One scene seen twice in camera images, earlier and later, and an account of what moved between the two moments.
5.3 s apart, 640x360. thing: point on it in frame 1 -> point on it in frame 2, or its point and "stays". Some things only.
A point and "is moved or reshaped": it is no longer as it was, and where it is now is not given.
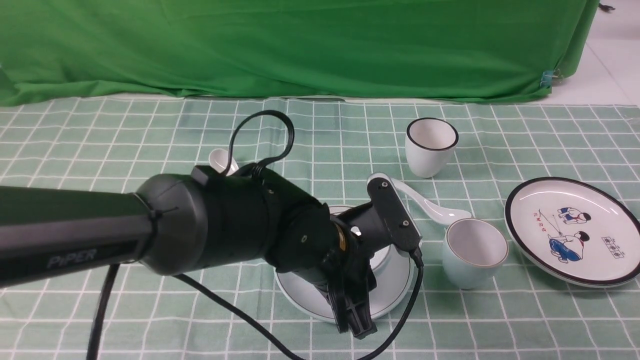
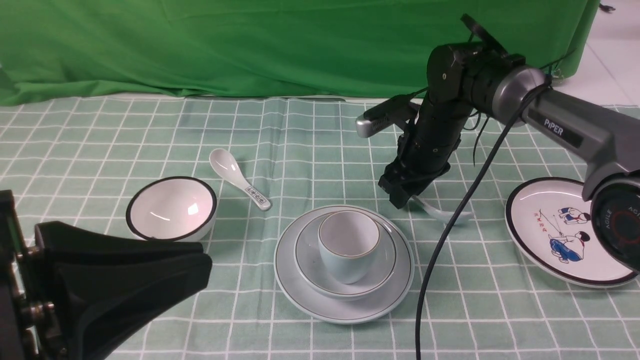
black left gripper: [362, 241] -> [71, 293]
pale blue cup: [473, 251] is moved or reshaped
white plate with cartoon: [573, 232] stays
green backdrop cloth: [65, 51] stays
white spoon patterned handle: [218, 159] stays
